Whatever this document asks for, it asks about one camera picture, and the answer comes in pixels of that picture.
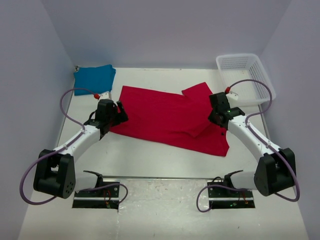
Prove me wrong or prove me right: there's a red t shirt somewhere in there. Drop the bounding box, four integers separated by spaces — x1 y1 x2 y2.
111 82 229 157

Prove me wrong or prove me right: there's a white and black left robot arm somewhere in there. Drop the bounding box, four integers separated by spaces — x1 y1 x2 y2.
33 99 129 199

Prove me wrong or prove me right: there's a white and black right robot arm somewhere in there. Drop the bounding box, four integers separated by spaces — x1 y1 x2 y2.
208 92 297 197

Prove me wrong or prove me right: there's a folded blue t shirt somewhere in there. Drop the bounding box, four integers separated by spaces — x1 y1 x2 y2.
73 64 116 96

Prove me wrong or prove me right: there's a white perforated plastic basket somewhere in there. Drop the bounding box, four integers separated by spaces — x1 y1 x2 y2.
216 53 276 107

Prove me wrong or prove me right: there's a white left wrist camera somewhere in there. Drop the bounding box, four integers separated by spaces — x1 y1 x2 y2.
99 91 112 100

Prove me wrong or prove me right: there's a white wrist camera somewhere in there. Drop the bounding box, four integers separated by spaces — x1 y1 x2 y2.
226 91 239 102
99 91 112 100

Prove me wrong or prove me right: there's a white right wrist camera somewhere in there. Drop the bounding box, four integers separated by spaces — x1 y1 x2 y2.
226 91 239 102

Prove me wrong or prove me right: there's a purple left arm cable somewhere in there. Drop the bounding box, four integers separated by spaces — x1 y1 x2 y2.
19 87 129 205

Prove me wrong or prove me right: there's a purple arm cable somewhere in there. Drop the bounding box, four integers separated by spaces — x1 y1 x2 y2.
195 79 301 213
19 87 129 205

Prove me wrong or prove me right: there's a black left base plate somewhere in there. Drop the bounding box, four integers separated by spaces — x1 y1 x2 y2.
72 185 120 210

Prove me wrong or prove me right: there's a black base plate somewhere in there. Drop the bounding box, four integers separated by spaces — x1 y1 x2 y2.
72 185 120 210
207 187 256 210

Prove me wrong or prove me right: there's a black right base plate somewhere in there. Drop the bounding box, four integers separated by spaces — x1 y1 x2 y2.
207 187 256 210

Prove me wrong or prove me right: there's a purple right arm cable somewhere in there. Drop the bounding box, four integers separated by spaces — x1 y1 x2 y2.
195 79 301 213

